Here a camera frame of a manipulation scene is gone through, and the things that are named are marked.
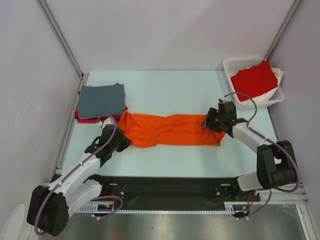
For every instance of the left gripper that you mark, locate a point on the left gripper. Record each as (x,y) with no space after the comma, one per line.
(126,142)

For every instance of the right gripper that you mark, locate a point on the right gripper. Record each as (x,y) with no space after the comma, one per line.
(211,120)

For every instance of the orange t-shirt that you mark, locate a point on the orange t-shirt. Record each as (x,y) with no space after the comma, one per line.
(147,131)

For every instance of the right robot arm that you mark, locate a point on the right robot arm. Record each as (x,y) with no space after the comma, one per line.
(276,166)

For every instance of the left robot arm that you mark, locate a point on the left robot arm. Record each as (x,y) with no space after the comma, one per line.
(51,206)

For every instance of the magenta folded t-shirt in stack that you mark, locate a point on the magenta folded t-shirt in stack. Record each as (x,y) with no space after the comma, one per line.
(88,120)

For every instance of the red folded t-shirt in stack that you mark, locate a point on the red folded t-shirt in stack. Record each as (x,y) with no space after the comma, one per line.
(80,105)

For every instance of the grey folded t-shirt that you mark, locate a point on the grey folded t-shirt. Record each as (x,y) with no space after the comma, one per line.
(101,101)

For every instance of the white plastic basket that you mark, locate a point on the white plastic basket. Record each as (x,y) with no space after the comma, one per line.
(242,101)

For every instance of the red t-shirt in basket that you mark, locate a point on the red t-shirt in basket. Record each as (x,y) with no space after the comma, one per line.
(255,81)

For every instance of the white cloth in basket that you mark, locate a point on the white cloth in basket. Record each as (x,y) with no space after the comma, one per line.
(265,97)

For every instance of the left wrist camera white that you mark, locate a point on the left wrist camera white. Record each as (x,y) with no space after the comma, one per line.
(107,121)

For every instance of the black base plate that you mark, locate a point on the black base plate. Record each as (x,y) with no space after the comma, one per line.
(132,190)

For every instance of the left aluminium corner post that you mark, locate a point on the left aluminium corner post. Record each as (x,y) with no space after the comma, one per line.
(53,23)

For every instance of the aluminium corner post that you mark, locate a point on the aluminium corner post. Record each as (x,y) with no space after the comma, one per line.
(53,23)
(293,9)

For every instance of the white cable duct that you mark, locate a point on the white cable duct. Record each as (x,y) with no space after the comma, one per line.
(225,208)

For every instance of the aluminium frame rail front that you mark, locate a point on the aluminium frame rail front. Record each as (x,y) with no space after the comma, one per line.
(274,195)

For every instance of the right aluminium corner post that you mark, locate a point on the right aluminium corner post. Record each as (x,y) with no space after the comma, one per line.
(293,9)

